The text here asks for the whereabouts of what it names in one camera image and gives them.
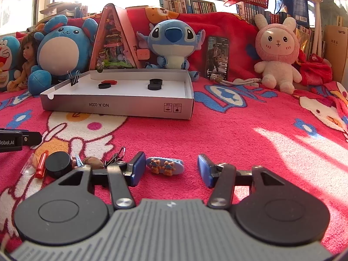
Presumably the brown hazelnut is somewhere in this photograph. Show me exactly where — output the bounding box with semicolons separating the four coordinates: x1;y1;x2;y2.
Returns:
82;156;105;170

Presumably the white cardboard box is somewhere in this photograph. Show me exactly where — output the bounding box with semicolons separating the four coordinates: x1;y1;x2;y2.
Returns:
40;69;195;120

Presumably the round blue mouse plush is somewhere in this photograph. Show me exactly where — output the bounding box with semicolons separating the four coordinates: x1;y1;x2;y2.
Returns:
28;14;99;95

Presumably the pink printed blanket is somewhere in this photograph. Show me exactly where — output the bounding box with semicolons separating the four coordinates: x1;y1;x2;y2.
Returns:
0;80;348;253

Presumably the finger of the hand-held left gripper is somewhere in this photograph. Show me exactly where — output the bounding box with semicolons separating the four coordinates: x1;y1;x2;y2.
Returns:
21;131;43;146

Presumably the blue alien plush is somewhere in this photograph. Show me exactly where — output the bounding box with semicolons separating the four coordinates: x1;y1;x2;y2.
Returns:
136;18;206;82

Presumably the white lanyard cord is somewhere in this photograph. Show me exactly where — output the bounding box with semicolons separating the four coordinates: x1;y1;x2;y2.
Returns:
210;74;263;89

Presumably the blue robot cat plush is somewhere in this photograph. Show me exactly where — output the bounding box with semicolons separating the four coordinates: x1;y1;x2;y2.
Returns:
0;36;22;92

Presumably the window frame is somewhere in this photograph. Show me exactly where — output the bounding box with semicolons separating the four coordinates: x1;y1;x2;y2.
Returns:
0;0;82;37

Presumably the small black binder clip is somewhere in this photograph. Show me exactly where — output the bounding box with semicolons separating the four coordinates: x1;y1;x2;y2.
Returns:
67;70;81;87

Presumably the pink bunny plush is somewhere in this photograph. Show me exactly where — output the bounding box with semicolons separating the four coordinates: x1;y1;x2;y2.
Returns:
254;13;303;94

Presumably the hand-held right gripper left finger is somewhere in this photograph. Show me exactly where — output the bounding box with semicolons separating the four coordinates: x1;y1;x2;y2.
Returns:
54;151;147;210

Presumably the blue bear hair clip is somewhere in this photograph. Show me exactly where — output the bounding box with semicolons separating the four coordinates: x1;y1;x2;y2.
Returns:
146;156;184;175

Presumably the stack of books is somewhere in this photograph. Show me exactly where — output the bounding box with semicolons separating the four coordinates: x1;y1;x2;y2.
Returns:
39;1;89;19

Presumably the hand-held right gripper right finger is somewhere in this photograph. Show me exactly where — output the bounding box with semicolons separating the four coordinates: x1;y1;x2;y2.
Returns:
197;154;289;210

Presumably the brown cardboard carton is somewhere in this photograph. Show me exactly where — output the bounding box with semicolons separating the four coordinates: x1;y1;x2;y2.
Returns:
323;24;348;83

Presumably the black smartphone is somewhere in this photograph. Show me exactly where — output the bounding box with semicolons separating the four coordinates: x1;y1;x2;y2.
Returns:
205;35;229;80

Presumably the pink triangular diorama house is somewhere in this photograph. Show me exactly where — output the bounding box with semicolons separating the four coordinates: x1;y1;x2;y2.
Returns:
88;3;151;74

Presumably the red fleece blanket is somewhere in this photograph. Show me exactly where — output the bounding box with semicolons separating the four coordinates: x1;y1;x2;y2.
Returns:
13;7;335;87

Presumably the blue bag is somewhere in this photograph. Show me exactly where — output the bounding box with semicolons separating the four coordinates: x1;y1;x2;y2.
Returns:
269;0;310;25

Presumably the brown haired doll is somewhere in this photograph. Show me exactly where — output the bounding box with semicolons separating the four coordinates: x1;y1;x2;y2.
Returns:
7;32;44;91

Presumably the clear plastic dome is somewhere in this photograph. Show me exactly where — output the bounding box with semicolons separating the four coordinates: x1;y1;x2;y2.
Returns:
20;152;41;176

